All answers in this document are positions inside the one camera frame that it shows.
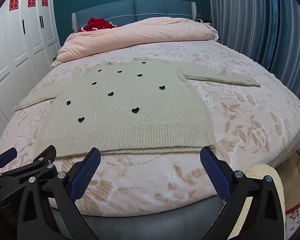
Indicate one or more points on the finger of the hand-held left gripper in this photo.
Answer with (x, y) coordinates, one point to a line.
(6, 156)
(41, 158)

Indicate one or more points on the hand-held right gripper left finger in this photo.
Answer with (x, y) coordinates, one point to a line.
(86, 173)

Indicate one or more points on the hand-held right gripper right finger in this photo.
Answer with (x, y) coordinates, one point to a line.
(215, 175)

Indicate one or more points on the beige heart-patterned knit sweater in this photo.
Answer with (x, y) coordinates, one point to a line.
(130, 110)

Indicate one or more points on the cream round rug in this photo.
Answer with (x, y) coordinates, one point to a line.
(262, 170)

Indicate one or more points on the pink butterfly bedspread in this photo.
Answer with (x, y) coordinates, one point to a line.
(240, 120)

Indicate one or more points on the red floral floor mat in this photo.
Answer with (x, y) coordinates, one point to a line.
(293, 216)

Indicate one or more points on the white wardrobe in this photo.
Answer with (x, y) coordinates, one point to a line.
(19, 45)

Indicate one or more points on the red cloth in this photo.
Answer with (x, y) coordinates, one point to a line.
(96, 24)

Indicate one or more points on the pink pillow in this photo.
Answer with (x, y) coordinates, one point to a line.
(145, 33)

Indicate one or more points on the red paper decoration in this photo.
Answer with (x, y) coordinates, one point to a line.
(13, 4)
(44, 1)
(31, 2)

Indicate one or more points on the dark bedside object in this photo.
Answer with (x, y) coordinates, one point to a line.
(200, 20)

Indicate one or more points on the blue pleated curtain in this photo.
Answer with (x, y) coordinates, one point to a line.
(260, 22)

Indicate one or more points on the blue upholstered headboard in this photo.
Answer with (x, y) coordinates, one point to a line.
(130, 8)

